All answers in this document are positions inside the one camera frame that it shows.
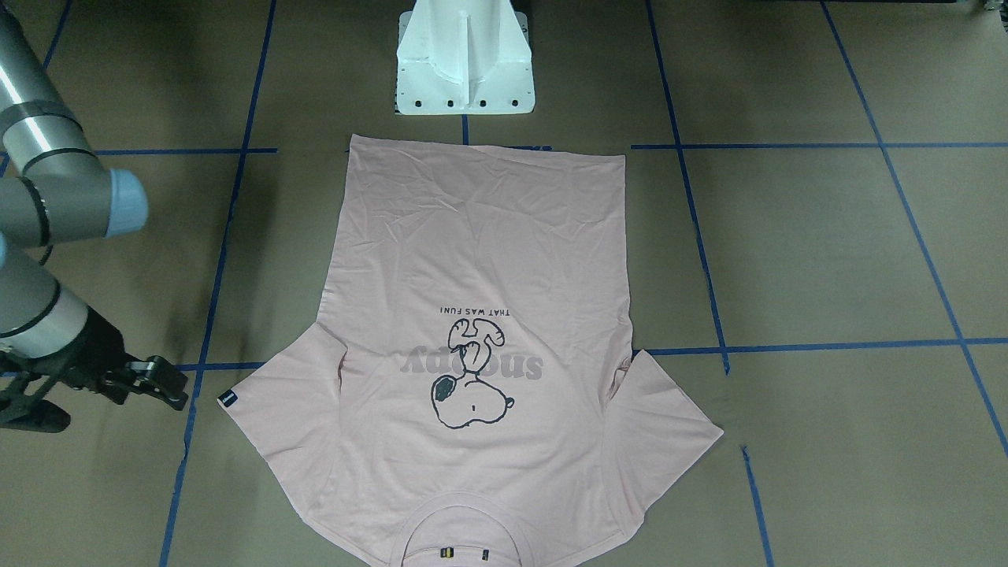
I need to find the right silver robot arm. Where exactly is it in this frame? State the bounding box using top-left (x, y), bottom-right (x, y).
top-left (1, 5), bottom-right (188, 410)

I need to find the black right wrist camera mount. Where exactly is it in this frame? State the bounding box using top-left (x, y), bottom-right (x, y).
top-left (1, 371), bottom-right (72, 433)

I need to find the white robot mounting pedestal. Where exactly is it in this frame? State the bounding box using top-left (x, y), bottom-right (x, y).
top-left (394, 1), bottom-right (536, 116)

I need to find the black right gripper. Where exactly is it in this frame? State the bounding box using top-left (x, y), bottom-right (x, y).
top-left (55, 309), bottom-right (190, 410)

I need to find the pink Snoopy t-shirt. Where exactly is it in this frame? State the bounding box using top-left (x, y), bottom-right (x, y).
top-left (220, 136), bottom-right (721, 566)

